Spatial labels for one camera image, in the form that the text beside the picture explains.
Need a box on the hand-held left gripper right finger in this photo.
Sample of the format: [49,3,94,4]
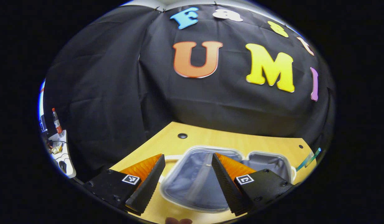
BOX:
[211,152,295,217]

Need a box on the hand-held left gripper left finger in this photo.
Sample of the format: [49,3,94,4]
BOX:
[83,153,166,216]

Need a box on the white suitcase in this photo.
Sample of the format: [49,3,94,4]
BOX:
[159,145,297,214]

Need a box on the shiny blue green tube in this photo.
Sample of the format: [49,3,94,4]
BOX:
[296,152,314,172]
[305,147,322,169]

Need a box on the black backdrop cloth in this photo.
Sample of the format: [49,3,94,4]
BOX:
[42,3,335,182]

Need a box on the red label bottle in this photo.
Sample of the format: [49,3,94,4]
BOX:
[51,108,65,138]

